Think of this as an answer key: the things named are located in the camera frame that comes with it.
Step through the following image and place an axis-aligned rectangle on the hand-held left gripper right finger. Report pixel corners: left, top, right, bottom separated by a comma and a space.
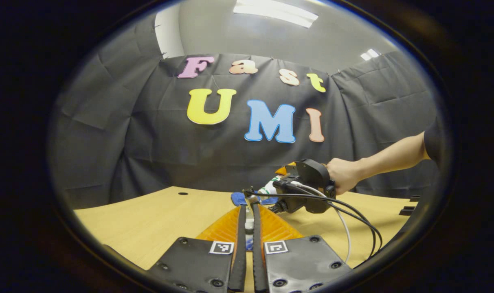
252, 203, 353, 293

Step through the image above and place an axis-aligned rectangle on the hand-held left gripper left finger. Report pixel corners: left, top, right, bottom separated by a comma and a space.
147, 205, 248, 293

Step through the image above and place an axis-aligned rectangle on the white green-label water bottle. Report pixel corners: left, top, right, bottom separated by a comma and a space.
258, 176, 281, 197

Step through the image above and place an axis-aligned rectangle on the blue towel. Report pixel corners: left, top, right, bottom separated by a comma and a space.
231, 191, 278, 206

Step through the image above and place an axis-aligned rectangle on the black backdrop cloth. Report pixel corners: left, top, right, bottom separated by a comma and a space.
47, 51, 443, 210

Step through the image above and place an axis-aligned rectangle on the person's black shirt sleeve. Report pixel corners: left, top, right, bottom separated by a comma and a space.
423, 116, 449, 173

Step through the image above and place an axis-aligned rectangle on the large ceiling light panel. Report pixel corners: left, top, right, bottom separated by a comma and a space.
233, 0, 319, 28

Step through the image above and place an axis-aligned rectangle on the white cable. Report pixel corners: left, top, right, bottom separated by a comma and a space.
292, 181, 352, 263

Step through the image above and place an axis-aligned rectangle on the black cable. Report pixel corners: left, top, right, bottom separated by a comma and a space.
243, 188, 384, 257
267, 195, 376, 260

